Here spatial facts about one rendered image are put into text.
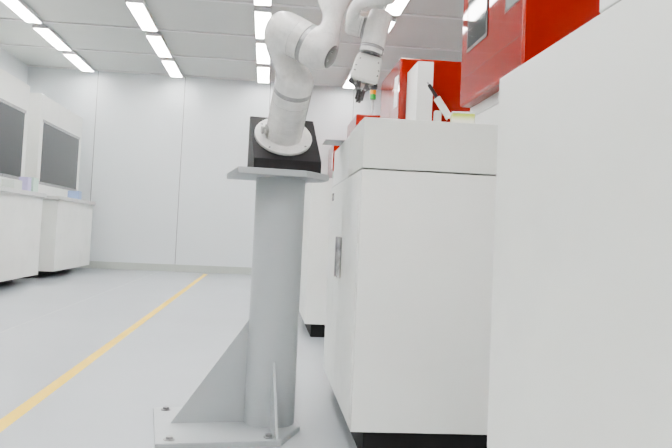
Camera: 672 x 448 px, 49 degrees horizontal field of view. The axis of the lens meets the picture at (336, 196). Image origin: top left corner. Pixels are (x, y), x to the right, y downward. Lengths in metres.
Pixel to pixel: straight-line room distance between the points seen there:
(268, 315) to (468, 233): 0.68
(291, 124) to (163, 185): 8.36
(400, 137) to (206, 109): 8.67
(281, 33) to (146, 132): 8.61
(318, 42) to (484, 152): 0.57
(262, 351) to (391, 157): 0.74
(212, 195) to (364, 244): 8.54
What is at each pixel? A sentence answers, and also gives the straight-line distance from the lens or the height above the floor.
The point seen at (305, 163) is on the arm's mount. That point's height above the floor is 0.85.
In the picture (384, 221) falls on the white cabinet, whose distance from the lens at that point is 2.11.
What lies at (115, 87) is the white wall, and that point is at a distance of 10.93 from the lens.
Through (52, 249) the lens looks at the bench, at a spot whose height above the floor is 0.32.
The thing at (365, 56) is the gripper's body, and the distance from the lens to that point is 2.65.
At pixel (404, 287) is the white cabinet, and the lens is 2.12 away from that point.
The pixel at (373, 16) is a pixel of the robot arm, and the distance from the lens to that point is 2.68.
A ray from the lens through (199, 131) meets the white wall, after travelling 10.67.
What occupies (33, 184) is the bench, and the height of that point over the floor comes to 0.97.
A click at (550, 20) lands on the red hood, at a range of 2.71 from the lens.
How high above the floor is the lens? 0.63
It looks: 3 degrees up
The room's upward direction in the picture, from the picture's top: 3 degrees clockwise
